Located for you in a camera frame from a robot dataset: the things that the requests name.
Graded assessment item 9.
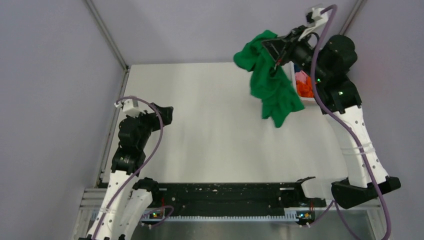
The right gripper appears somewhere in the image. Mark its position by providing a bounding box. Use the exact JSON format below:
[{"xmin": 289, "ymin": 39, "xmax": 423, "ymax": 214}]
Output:
[{"xmin": 260, "ymin": 25, "xmax": 328, "ymax": 83}]

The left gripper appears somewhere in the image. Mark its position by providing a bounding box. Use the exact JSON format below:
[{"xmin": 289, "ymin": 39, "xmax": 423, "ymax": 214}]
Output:
[{"xmin": 127, "ymin": 102, "xmax": 173, "ymax": 149}]

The green t-shirt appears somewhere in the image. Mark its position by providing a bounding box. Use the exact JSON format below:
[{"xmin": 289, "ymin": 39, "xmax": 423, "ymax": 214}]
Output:
[{"xmin": 233, "ymin": 29, "xmax": 305, "ymax": 128}]

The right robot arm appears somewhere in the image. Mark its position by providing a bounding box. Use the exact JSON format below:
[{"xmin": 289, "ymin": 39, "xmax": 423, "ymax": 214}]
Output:
[{"xmin": 261, "ymin": 25, "xmax": 401, "ymax": 209}]

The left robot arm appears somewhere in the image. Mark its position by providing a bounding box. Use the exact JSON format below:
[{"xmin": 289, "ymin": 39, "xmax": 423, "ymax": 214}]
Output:
[{"xmin": 84, "ymin": 100, "xmax": 174, "ymax": 240}]

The white plastic basket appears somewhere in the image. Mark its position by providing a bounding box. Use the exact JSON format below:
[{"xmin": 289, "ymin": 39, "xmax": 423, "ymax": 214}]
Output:
[{"xmin": 289, "ymin": 62, "xmax": 317, "ymax": 106}]

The dark blue garment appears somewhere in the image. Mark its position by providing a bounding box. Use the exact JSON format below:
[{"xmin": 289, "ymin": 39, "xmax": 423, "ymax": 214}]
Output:
[{"xmin": 293, "ymin": 64, "xmax": 301, "ymax": 73}]

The pink garment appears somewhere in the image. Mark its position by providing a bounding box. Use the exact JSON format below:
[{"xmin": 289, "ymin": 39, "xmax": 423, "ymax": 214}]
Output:
[{"xmin": 295, "ymin": 70, "xmax": 309, "ymax": 84}]

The orange t-shirt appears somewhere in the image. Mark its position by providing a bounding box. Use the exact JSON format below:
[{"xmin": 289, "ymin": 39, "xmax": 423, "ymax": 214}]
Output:
[{"xmin": 295, "ymin": 77, "xmax": 314, "ymax": 98}]

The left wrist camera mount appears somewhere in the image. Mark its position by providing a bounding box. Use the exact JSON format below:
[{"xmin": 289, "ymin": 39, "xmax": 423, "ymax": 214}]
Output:
[{"xmin": 114, "ymin": 99, "xmax": 142, "ymax": 118}]

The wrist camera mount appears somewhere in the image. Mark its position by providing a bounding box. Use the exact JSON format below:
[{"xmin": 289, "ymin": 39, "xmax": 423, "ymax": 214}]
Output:
[
  {"xmin": 298, "ymin": 4, "xmax": 329, "ymax": 41},
  {"xmin": 114, "ymin": 99, "xmax": 142, "ymax": 118}
]

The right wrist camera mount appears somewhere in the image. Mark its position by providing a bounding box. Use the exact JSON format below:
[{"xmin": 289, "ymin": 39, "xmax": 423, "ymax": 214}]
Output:
[{"xmin": 298, "ymin": 4, "xmax": 329, "ymax": 41}]

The right corner aluminium post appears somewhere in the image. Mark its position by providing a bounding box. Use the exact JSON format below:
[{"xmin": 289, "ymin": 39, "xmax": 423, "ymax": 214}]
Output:
[{"xmin": 338, "ymin": 0, "xmax": 367, "ymax": 35}]

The corner aluminium post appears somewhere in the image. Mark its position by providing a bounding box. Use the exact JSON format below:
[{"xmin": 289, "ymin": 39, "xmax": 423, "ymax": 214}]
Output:
[
  {"xmin": 82, "ymin": 0, "xmax": 129, "ymax": 71},
  {"xmin": 338, "ymin": 0, "xmax": 367, "ymax": 35}
]

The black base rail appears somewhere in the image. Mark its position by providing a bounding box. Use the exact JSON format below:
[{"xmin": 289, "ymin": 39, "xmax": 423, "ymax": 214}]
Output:
[{"xmin": 134, "ymin": 180, "xmax": 327, "ymax": 219}]

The white cable duct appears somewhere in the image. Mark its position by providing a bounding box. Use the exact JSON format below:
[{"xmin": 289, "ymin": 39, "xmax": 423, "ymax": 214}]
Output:
[{"xmin": 135, "ymin": 209, "xmax": 299, "ymax": 223}]

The left corner aluminium post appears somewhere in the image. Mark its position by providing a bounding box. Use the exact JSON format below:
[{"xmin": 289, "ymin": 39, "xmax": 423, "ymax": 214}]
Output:
[{"xmin": 82, "ymin": 0, "xmax": 129, "ymax": 71}]

